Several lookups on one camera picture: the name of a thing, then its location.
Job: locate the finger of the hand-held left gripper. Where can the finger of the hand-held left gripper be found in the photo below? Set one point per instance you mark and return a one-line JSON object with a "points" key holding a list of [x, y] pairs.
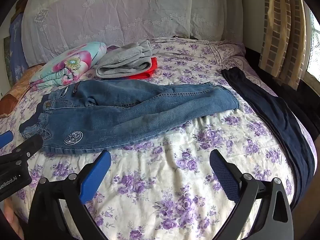
{"points": [[27, 148], [5, 140]]}

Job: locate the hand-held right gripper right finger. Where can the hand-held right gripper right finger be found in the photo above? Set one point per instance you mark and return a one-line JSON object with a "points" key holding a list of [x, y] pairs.
{"points": [[225, 177]]}

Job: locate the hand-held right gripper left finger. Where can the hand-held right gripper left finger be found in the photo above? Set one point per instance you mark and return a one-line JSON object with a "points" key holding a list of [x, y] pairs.
{"points": [[98, 171]]}

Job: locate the blue denim pants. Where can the blue denim pants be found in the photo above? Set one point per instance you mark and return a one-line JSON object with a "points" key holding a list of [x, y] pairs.
{"points": [[125, 120]]}

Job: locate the dark navy pants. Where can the dark navy pants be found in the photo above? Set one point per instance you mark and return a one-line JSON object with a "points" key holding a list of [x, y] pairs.
{"points": [[270, 112]]}

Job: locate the grey folded pants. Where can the grey folded pants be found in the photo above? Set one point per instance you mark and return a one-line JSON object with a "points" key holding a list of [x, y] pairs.
{"points": [[120, 65]]}

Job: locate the orange-brown cloth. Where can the orange-brown cloth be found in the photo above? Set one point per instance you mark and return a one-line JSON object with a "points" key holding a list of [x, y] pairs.
{"points": [[15, 92]]}

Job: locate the purple floral bed sheet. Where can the purple floral bed sheet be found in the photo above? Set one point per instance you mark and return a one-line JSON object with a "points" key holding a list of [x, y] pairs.
{"points": [[175, 167]]}

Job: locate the blue patterned pillow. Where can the blue patterned pillow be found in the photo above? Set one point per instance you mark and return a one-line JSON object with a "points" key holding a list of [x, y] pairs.
{"points": [[17, 45]]}

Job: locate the floral folded blanket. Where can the floral folded blanket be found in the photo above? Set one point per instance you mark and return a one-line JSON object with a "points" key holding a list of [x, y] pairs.
{"points": [[72, 62]]}

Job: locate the red folded garment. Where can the red folded garment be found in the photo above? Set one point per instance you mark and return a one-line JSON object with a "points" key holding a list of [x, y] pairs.
{"points": [[150, 72]]}

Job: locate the window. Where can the window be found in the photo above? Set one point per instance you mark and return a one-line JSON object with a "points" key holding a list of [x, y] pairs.
{"points": [[315, 50]]}

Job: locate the yellow checked curtain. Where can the yellow checked curtain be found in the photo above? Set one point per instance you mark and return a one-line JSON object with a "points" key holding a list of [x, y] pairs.
{"points": [[280, 30]]}

